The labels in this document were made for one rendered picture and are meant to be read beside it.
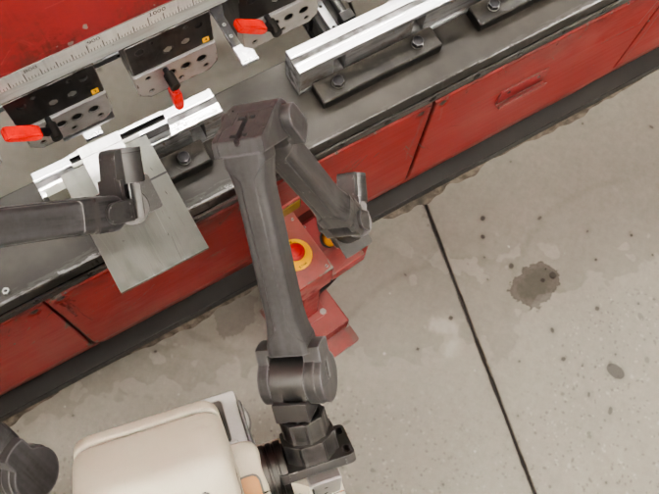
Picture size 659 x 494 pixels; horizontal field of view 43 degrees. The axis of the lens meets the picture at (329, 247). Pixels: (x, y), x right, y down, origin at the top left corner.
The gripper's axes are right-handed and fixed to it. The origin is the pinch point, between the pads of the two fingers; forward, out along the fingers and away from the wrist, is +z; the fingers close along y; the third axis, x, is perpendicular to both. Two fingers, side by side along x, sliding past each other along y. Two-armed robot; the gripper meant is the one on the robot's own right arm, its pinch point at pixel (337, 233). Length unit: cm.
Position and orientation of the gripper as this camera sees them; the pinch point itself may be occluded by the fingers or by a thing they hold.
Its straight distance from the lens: 177.5
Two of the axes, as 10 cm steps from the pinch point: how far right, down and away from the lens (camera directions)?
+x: -8.2, 5.4, -2.0
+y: -5.5, -8.4, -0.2
